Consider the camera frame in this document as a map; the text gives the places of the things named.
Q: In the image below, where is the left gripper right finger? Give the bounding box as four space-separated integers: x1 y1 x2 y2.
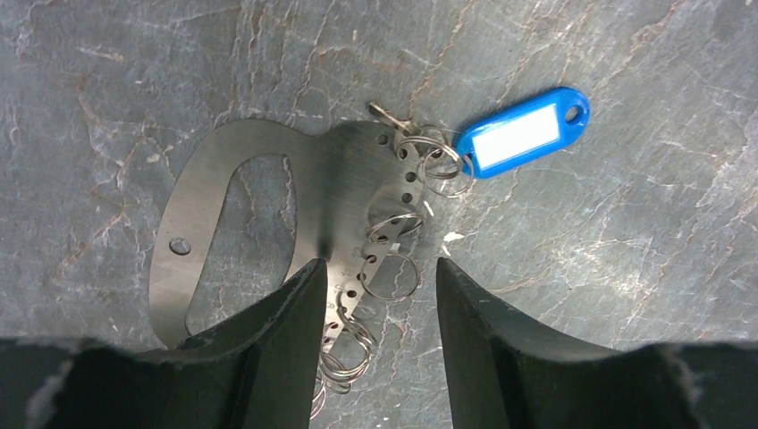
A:
436 258 757 428

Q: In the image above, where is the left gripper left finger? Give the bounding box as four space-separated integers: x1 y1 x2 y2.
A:
1 259 327 428

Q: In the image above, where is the metal key organizer plate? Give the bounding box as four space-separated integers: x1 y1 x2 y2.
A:
148 103 476 420

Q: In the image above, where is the blue key tag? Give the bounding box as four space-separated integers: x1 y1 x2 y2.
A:
455 87 591 180

